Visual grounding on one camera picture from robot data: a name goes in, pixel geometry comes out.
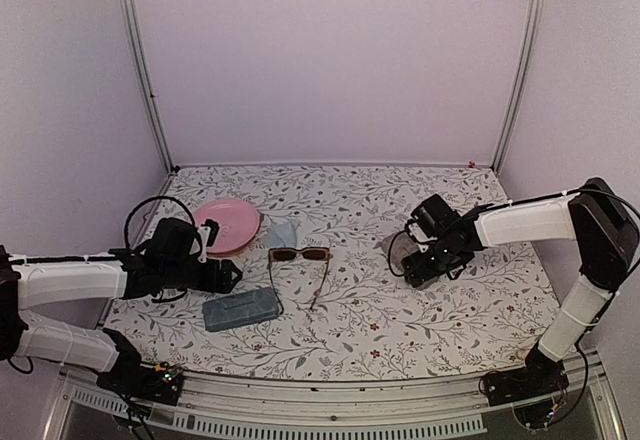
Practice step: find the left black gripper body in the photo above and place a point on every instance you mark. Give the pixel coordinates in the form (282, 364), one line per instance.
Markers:
(210, 282)

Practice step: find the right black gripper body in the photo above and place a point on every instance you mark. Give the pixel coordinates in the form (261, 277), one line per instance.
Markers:
(441, 262)

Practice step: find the grey glasses case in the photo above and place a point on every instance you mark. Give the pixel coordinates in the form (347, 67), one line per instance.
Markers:
(400, 246)

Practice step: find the blue glasses case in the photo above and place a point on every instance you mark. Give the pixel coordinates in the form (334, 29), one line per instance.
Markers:
(243, 309)

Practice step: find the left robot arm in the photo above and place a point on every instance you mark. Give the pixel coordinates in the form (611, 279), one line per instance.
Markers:
(173, 258)

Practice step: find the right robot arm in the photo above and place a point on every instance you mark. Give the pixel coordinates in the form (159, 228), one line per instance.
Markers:
(603, 226)

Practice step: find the pink plate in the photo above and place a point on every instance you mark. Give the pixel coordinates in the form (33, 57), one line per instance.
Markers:
(238, 222)

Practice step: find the small blue cleaning cloth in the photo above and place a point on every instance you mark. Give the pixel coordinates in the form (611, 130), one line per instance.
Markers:
(281, 235)

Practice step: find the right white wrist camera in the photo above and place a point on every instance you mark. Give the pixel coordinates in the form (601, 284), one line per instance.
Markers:
(415, 230)

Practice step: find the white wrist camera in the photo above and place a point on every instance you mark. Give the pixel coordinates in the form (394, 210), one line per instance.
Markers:
(208, 233)
(415, 230)

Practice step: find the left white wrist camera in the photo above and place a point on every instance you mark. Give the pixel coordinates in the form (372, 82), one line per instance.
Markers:
(208, 233)

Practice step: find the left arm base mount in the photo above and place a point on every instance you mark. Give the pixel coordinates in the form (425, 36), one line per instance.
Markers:
(161, 383)

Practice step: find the front aluminium rail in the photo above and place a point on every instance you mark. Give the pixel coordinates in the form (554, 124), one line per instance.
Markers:
(453, 407)

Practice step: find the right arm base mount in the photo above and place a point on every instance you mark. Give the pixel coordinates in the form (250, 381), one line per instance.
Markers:
(539, 376)

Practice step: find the right aluminium frame post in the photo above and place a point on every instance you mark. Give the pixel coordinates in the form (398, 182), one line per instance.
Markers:
(534, 14)

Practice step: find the aluminium frame post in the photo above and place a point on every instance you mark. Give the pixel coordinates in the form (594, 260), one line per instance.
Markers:
(534, 14)
(135, 40)

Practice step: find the left aluminium frame post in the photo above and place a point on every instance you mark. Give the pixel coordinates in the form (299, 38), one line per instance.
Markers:
(135, 40)

